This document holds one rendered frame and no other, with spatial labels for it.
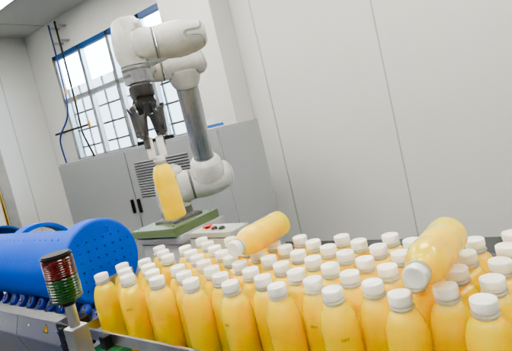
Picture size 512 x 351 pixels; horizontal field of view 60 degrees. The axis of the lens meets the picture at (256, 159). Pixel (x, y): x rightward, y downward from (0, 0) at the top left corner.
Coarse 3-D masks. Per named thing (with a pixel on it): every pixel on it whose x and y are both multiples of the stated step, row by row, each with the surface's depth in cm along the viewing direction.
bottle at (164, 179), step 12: (156, 168) 140; (168, 168) 140; (156, 180) 139; (168, 180) 139; (168, 192) 139; (180, 192) 142; (168, 204) 139; (180, 204) 141; (168, 216) 140; (180, 216) 140
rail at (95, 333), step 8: (96, 336) 121; (112, 336) 116; (120, 336) 113; (128, 336) 112; (120, 344) 114; (128, 344) 112; (136, 344) 110; (144, 344) 108; (152, 344) 105; (160, 344) 104; (168, 344) 102
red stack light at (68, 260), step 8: (72, 256) 93; (40, 264) 91; (48, 264) 90; (56, 264) 90; (64, 264) 91; (72, 264) 93; (48, 272) 90; (56, 272) 90; (64, 272) 91; (72, 272) 92; (48, 280) 90; (56, 280) 90
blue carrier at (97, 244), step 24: (0, 240) 176; (24, 240) 162; (48, 240) 151; (72, 240) 142; (96, 240) 149; (120, 240) 156; (0, 264) 168; (24, 264) 156; (96, 264) 148; (0, 288) 179; (24, 288) 162
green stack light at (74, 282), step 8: (64, 280) 90; (72, 280) 92; (48, 288) 91; (56, 288) 90; (64, 288) 90; (72, 288) 92; (80, 288) 93; (56, 296) 90; (64, 296) 90; (72, 296) 91; (80, 296) 93; (56, 304) 90
